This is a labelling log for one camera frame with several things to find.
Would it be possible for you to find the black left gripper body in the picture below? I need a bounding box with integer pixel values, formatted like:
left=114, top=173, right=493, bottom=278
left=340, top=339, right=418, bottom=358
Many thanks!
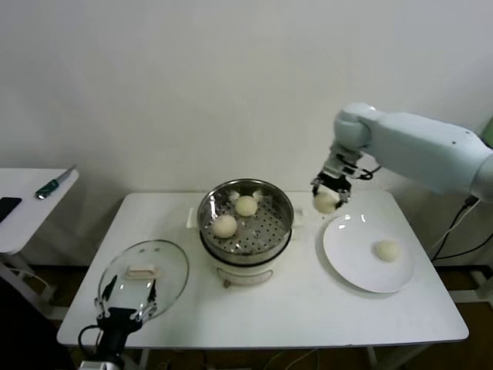
left=96, top=308, right=143, bottom=362

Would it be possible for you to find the white power cable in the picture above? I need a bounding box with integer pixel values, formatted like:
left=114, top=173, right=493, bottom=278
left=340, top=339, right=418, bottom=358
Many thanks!
left=427, top=207, right=468, bottom=251

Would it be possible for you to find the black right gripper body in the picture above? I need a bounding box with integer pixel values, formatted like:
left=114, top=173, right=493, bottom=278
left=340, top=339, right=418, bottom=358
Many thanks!
left=314, top=171, right=352, bottom=194

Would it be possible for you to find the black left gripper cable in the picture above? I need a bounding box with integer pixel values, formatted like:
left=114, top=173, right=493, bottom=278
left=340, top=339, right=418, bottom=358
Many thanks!
left=78, top=324, right=102, bottom=362

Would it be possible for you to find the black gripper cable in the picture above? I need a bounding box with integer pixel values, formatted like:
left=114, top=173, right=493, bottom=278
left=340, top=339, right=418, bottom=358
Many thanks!
left=78, top=324, right=102, bottom=362
left=348, top=163, right=383, bottom=181

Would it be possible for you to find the stainless steel steamer basket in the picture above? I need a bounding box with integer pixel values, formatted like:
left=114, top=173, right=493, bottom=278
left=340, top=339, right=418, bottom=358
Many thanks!
left=197, top=178, right=296, bottom=267

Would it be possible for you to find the black phone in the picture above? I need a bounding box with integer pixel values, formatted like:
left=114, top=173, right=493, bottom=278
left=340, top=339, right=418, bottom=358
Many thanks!
left=0, top=196, right=23, bottom=224

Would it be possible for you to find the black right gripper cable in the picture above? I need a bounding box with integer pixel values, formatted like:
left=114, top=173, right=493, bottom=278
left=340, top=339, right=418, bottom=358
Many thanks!
left=348, top=163, right=383, bottom=181

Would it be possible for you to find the white steamed baozi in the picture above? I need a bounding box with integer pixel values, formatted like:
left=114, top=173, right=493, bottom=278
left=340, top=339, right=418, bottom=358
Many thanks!
left=212, top=214, right=238, bottom=239
left=234, top=195, right=258, bottom=217
left=372, top=239, right=401, bottom=263
left=312, top=191, right=340, bottom=214

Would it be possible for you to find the white round plate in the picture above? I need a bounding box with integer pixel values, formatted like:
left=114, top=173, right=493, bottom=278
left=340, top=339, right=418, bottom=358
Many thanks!
left=316, top=214, right=416, bottom=294

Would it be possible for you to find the white electric cooker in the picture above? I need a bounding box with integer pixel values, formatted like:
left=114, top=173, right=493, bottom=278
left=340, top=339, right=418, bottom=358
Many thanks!
left=186, top=206, right=307, bottom=289

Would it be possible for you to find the green handled knife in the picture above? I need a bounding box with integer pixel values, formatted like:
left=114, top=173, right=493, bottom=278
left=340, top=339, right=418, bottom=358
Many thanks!
left=35, top=164, right=78, bottom=200

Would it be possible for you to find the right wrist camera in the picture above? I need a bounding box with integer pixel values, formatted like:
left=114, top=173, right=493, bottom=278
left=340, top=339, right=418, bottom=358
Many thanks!
left=326, top=150, right=359, bottom=177

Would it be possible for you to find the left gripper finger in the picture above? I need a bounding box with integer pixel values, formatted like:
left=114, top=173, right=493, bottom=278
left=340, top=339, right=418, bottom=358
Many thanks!
left=129, top=277, right=159, bottom=324
left=94, top=274, right=117, bottom=320

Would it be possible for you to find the glass pot lid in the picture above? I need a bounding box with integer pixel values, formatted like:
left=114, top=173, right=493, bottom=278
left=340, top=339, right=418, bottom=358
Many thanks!
left=98, top=240, right=189, bottom=324

